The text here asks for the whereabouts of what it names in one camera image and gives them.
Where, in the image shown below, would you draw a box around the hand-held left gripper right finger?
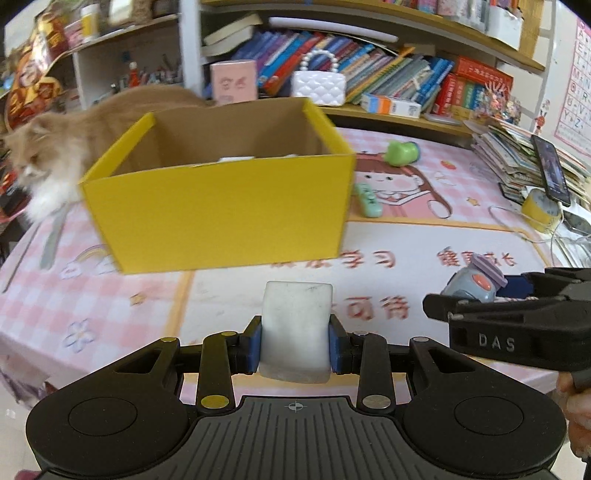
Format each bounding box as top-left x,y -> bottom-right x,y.
329,314 -> 481,409

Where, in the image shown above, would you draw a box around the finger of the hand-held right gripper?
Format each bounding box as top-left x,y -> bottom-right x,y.
501,267 -> 591,300
422,292 -> 591,324

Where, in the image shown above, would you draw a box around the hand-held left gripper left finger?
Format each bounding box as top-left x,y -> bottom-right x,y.
113,316 -> 265,411

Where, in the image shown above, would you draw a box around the blue purple toy with orange button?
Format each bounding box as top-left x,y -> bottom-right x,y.
440,262 -> 508,304

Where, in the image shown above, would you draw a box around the white eraser block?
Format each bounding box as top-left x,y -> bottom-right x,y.
257,280 -> 334,384

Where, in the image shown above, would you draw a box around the yellow cardboard box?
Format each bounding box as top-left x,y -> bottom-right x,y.
78,97 -> 357,276

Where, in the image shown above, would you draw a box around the person's right hand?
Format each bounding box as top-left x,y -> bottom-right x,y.
556,369 -> 591,459

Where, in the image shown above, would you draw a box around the yellow tape roll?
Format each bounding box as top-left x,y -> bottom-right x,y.
521,187 -> 564,234

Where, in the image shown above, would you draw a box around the pink checked printed tablecloth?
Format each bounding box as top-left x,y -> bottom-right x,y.
0,124 -> 591,408

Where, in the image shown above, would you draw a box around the black smartphone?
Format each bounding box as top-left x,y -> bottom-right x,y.
530,134 -> 574,207

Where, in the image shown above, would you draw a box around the green game controller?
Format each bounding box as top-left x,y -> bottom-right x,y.
353,182 -> 384,219

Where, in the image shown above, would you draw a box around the stack of thin booklets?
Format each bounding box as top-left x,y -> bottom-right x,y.
471,121 -> 591,205

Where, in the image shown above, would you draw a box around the green plastic toy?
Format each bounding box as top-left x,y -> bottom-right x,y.
385,139 -> 422,167

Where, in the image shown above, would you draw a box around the colourful sparkly ornament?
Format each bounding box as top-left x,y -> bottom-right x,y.
480,87 -> 523,126

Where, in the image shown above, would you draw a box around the wooden bookshelf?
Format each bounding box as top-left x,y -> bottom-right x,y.
179,0 -> 548,137

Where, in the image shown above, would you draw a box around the orange and white carton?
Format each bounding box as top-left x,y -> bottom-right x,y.
359,92 -> 424,119

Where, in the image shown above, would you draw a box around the red dictionaries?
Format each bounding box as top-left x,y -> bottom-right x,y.
434,57 -> 514,117

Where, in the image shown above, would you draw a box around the metal ruler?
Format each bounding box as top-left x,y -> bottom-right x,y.
39,208 -> 68,271

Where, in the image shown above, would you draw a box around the row of colourful leaning books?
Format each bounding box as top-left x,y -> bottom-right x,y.
230,30 -> 456,105

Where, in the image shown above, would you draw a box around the white pen organizer box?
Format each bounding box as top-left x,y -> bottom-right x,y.
486,4 -> 526,52

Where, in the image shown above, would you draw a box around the pink printed cylinder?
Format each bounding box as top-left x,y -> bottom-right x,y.
209,59 -> 260,107

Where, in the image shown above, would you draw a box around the orange and white fluffy cat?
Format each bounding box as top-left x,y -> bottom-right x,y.
8,85 -> 209,223

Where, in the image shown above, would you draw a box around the row of upright shelf books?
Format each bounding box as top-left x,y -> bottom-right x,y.
392,0 -> 490,29

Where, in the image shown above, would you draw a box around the rolled white paper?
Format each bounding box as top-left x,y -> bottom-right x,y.
269,17 -> 399,45

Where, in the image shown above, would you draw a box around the stack of thick white-paged books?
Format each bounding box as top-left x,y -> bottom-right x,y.
202,14 -> 265,59

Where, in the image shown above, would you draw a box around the white shelf unit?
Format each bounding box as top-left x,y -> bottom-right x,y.
71,13 -> 186,110

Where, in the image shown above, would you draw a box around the red and gold foil decoration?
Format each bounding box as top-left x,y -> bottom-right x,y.
4,9 -> 71,131

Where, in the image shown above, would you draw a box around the white cable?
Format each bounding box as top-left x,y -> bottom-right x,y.
488,205 -> 591,246

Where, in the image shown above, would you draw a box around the alphabet wall poster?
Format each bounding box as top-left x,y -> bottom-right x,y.
554,17 -> 591,149

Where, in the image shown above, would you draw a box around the white quilted pearl-handle handbag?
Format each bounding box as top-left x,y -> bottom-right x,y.
290,48 -> 347,107

